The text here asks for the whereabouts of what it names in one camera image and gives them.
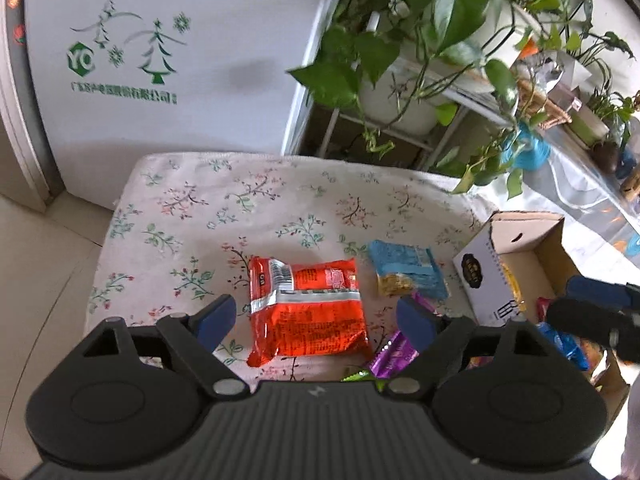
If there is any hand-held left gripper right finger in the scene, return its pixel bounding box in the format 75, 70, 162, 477
382, 294, 548, 401

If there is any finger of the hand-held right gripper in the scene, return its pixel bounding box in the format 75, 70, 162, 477
545, 299, 640, 361
566, 275, 640, 311

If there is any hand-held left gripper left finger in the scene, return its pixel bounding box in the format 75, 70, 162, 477
82, 294, 248, 401

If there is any purple snack packet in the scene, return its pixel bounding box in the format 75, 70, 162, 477
369, 294, 436, 378

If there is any light blue snack packet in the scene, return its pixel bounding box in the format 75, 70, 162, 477
368, 240, 451, 301

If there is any green snack packet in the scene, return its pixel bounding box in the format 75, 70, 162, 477
342, 367, 386, 392

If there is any white cardboard box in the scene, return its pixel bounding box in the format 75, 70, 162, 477
452, 211, 631, 411

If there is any red snack packet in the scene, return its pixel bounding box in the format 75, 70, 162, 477
247, 256, 371, 367

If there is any floral cloth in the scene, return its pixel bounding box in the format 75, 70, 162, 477
82, 152, 501, 396

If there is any brown round pot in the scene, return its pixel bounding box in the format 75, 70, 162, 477
592, 141, 621, 173

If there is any blue watering can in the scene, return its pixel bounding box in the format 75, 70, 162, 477
500, 125, 551, 171

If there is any wicker basket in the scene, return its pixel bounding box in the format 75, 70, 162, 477
515, 77, 573, 131

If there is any white freezer green tree print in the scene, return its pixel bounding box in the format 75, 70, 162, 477
22, 0, 346, 211

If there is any white metal plant stand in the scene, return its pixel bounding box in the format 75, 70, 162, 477
315, 55, 501, 171

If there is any small green potted plant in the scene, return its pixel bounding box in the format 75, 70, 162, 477
565, 0, 640, 146

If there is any silver refrigerator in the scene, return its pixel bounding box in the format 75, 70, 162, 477
0, 0, 66, 211

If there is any green pothos plant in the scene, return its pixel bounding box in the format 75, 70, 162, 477
285, 0, 551, 201

